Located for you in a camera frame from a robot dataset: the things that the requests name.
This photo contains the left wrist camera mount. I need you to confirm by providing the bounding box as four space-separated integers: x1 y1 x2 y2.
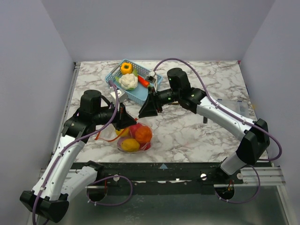
110 89 128 104

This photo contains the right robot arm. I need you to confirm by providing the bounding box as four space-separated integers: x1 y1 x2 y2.
139 67 270 184

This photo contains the yellow lemon front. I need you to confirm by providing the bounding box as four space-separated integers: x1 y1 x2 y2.
115 128 130 137

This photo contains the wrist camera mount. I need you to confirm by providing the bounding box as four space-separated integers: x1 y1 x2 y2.
110 89 128 104
145 71 158 91

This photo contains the clear zip top bag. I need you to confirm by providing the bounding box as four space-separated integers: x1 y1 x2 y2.
95 119 154 153

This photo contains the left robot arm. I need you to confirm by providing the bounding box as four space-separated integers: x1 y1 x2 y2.
20 90 136 224

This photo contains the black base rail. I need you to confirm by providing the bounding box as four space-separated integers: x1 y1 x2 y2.
86 163 243 199

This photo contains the clear plastic parts box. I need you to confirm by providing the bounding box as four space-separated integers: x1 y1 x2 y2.
217 99 250 118

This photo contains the yellow bell pepper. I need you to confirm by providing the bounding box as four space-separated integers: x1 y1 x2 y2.
120 62 133 75

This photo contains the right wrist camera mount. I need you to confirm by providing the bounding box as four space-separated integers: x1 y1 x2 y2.
145 71 158 91

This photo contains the orange carrot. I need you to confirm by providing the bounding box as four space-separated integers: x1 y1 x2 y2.
137 75 150 88

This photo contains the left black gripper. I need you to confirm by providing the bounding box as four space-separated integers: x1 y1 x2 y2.
94 100 137 131

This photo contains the white cauliflower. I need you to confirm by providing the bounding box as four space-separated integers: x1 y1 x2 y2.
115 74 138 90

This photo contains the small orange fruit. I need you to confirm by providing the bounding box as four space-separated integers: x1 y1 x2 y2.
120 138 140 152

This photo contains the orange pumpkin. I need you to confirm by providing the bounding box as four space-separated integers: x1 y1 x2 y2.
135 126 152 143

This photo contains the blue plastic basket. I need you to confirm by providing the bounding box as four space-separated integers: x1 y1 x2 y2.
105 59 151 105

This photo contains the red bell pepper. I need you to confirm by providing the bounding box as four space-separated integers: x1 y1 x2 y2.
129 123 143 138

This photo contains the black bit holder strip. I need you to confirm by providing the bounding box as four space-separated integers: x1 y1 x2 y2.
203 117 208 124

